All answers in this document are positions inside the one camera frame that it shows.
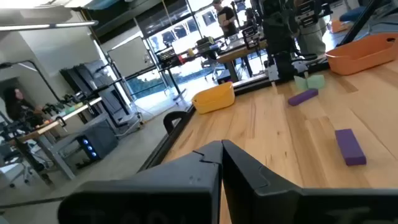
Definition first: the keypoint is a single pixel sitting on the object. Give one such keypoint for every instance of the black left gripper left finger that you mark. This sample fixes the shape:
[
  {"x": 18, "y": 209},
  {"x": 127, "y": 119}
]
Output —
[{"x": 155, "y": 202}]

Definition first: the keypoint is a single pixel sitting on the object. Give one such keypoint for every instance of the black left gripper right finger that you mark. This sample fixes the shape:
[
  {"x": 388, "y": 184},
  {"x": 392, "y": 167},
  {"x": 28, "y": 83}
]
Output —
[{"x": 280, "y": 205}]

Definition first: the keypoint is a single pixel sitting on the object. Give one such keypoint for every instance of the purple block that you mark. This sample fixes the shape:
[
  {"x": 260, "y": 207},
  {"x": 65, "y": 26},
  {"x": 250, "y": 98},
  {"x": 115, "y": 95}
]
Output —
[
  {"x": 349, "y": 147},
  {"x": 303, "y": 97}
]

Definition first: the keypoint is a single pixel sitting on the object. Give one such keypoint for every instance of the teal green block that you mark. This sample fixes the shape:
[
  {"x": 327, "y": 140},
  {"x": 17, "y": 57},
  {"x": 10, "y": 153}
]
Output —
[
  {"x": 300, "y": 83},
  {"x": 316, "y": 82}
]

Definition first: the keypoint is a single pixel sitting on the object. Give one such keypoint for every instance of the orange plastic bin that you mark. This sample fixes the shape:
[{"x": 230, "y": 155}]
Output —
[{"x": 360, "y": 59}]

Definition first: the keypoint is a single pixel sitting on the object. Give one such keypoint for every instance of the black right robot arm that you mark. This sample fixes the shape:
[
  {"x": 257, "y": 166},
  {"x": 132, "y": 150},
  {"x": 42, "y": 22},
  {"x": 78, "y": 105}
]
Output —
[{"x": 280, "y": 37}]

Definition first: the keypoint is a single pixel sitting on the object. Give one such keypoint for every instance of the black perforated wedge stand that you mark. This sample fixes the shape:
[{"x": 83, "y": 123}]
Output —
[{"x": 99, "y": 140}]

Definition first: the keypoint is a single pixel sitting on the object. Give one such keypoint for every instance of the yellow plastic bin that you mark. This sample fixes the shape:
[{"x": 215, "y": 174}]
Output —
[{"x": 214, "y": 101}]

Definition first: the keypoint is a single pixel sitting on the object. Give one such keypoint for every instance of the long workbench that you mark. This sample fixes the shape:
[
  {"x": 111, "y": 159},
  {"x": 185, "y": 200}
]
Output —
[{"x": 77, "y": 109}]

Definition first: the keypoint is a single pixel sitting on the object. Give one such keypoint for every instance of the black equipment rack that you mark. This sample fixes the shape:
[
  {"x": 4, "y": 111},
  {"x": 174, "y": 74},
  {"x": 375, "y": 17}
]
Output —
[{"x": 102, "y": 84}]

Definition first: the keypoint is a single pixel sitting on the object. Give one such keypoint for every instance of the whiteboard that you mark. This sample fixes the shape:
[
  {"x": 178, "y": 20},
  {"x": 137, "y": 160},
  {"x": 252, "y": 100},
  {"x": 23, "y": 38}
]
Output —
[{"x": 130, "y": 57}]

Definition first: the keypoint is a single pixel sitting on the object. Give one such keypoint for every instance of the wooden desk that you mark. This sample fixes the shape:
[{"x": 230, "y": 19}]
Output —
[{"x": 236, "y": 54}]

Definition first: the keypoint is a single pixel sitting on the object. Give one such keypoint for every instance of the person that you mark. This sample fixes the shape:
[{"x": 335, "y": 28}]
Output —
[
  {"x": 228, "y": 21},
  {"x": 18, "y": 109}
]

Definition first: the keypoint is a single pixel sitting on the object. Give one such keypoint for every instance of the long ceiling light strip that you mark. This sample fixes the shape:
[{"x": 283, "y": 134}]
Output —
[{"x": 46, "y": 26}]

